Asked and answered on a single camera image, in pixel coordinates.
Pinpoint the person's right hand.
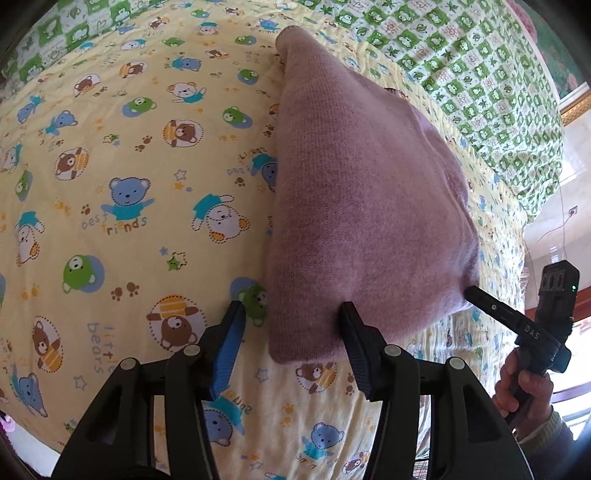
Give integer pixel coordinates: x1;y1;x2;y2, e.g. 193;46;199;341
492;348;554;440

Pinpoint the yellow cartoon bear bedsheet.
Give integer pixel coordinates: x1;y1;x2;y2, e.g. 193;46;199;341
1;1;525;479

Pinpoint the green white checkered quilt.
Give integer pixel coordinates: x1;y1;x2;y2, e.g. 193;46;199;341
1;1;564;218

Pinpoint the purple knit sweater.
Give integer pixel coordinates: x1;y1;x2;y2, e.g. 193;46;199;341
266;26;480;364

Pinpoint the person's right forearm sleeve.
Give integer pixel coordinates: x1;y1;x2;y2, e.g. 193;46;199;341
518;411;576;480

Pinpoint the white wall cable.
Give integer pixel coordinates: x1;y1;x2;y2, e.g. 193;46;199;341
526;179;581;259

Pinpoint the gold framed picture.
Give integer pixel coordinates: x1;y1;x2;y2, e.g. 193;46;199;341
509;1;590;127

